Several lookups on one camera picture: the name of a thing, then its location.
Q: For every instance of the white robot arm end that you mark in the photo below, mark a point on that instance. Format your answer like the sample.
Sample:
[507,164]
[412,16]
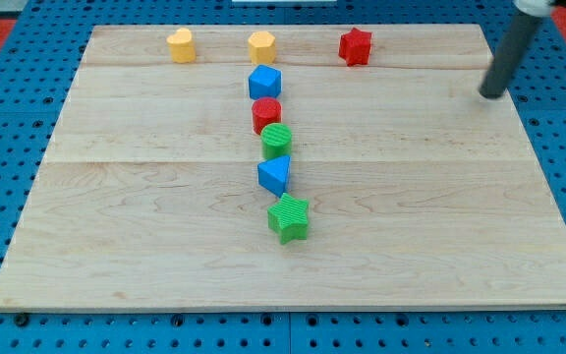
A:
[535,8]

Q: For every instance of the green star block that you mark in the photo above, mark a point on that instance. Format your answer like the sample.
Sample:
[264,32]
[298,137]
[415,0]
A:
[289,218]

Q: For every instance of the yellow hexagon block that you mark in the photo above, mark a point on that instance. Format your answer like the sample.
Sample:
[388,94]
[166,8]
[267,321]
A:
[262,47]

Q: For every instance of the red star block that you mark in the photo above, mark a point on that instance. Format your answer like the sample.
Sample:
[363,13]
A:
[354,47]

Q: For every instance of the blue triangle block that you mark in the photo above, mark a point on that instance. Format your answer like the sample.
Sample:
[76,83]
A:
[273,174]

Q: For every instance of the green cylinder block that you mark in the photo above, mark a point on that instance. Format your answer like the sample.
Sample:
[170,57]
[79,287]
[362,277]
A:
[276,140]

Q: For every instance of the red cylinder block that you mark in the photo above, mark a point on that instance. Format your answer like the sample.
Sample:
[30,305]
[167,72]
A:
[265,111]

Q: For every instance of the blue cube block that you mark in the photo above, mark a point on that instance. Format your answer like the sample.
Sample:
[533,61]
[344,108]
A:
[265,81]

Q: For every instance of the wooden board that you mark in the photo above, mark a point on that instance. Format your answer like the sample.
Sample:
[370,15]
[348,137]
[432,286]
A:
[423,196]

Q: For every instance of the yellow heart block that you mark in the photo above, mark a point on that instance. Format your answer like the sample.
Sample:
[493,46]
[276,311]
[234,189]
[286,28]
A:
[181,46]

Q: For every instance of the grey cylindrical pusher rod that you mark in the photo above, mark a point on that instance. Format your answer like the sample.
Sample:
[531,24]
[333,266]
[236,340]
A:
[508,54]

